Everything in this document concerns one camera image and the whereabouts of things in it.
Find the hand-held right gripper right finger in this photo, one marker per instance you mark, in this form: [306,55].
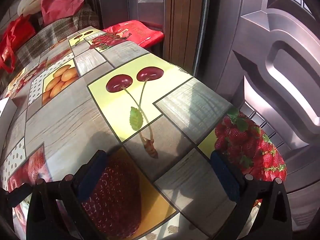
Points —
[225,177]

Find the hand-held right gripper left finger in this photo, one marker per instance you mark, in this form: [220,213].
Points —
[90,178]

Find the white shallow box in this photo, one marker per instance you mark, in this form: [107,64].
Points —
[5,108]

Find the fruit print tablecloth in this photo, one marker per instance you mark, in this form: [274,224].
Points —
[75,125]

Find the grey metal door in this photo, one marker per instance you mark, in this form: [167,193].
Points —
[280,67]
[140,2]

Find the plaid bench cover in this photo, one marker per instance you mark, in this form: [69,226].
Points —
[50,33]

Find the red printed shopping bag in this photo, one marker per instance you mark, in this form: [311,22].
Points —
[136,31]

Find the red tote bag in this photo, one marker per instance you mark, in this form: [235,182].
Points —
[15,37]

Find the red cloth bag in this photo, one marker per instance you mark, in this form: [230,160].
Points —
[60,1]

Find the brown wooden door frame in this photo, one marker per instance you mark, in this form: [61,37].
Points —
[185,22]

